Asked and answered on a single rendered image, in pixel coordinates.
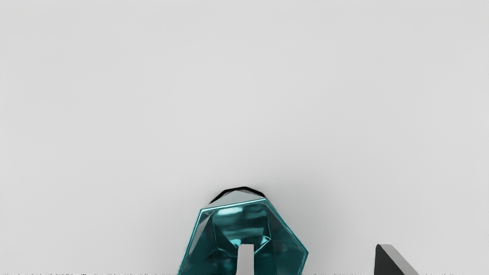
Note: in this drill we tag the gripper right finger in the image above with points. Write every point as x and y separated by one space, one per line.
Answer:
386 263

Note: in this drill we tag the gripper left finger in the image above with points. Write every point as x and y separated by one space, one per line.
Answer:
245 261

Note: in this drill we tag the teal faceted mug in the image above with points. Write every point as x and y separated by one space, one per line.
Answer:
229 225

